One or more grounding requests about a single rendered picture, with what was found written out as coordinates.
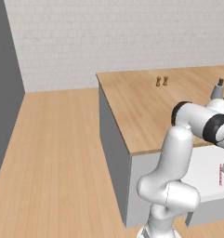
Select red straw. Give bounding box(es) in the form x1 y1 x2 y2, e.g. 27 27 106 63
218 163 224 187

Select open white drawer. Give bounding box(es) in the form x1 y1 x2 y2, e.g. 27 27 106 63
178 144 224 228

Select grey tap with dark top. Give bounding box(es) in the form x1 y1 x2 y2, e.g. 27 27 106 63
211 77 224 100

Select grey island cabinet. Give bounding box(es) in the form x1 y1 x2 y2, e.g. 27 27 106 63
96 81 224 231

